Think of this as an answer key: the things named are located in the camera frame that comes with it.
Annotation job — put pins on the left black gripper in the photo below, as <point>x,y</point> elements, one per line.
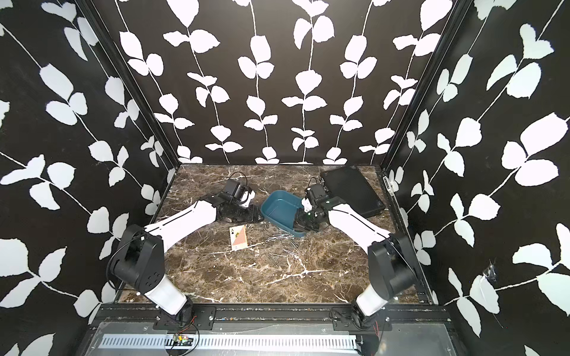
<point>253,215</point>

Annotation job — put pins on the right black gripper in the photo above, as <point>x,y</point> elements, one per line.
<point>300,224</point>

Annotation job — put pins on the playing card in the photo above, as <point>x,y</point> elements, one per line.
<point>238,237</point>

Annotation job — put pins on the teal plastic storage box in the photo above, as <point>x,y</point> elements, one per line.
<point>280,209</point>

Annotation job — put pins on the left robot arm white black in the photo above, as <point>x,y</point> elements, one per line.
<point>139,260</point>

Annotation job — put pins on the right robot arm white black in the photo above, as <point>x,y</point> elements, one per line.
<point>391,269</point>

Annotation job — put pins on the steel nail pile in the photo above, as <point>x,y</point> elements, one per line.
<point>275,250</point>

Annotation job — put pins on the black carrying case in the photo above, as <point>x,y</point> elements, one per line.
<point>350,185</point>

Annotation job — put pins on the white perforated strip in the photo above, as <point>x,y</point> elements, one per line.
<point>302,343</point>

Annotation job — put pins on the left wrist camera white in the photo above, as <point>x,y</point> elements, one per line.
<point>237,193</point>

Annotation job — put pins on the black front rail base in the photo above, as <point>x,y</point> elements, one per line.
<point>213,316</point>

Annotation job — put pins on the small circuit board with wires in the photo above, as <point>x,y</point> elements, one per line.
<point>186,340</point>

